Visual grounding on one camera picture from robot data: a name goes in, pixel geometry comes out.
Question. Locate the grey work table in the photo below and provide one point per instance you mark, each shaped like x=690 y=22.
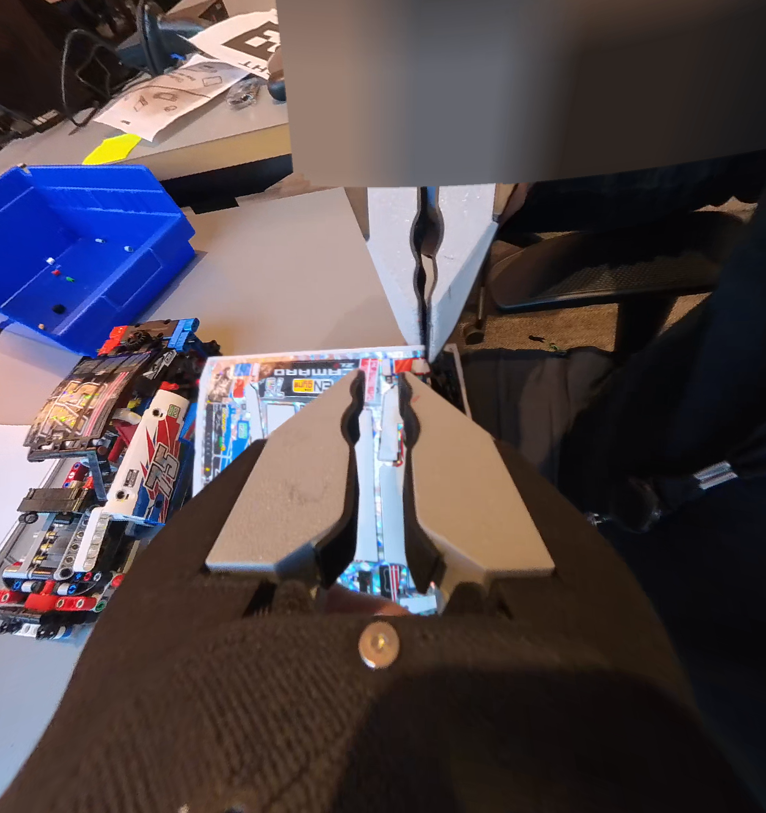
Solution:
x=218 y=146

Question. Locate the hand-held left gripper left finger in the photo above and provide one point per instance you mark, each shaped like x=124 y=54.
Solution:
x=288 y=495

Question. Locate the grey desk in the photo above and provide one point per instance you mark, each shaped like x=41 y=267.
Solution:
x=281 y=273

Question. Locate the holographic sticker sheet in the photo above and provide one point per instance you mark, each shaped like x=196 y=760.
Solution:
x=281 y=381

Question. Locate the white line-drawing paper sheet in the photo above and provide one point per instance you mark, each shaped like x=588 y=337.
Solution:
x=167 y=101

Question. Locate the person's left hand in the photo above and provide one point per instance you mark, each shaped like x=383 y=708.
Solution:
x=364 y=603

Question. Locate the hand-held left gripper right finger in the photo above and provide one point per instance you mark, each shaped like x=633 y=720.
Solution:
x=478 y=502

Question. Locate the black mesh office chair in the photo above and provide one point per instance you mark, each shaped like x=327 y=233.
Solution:
x=611 y=267

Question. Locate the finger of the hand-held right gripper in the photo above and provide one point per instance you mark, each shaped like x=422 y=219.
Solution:
x=392 y=254
x=465 y=241

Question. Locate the scattered tiny coloured studs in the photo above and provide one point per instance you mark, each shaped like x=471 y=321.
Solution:
x=58 y=309

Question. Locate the toy brick race car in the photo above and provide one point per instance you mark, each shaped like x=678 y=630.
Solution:
x=142 y=444

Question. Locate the printed marker sheet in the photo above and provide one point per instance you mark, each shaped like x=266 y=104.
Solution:
x=243 y=44

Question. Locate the blue plastic bin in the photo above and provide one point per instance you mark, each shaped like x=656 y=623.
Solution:
x=103 y=190

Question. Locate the yellow paper note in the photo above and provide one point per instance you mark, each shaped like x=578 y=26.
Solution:
x=110 y=149

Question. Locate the open instruction booklet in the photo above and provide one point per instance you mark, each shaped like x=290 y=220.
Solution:
x=2 y=495

